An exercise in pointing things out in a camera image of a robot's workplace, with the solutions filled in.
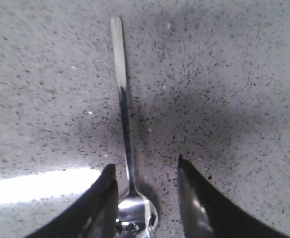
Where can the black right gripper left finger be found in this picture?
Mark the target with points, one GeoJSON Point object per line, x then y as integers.
{"type": "Point", "coordinates": [93, 215]}

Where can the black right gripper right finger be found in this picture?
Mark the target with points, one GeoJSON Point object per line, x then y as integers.
{"type": "Point", "coordinates": [206, 213]}

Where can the silver spoon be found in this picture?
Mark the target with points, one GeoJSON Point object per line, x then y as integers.
{"type": "Point", "coordinates": [137, 215]}

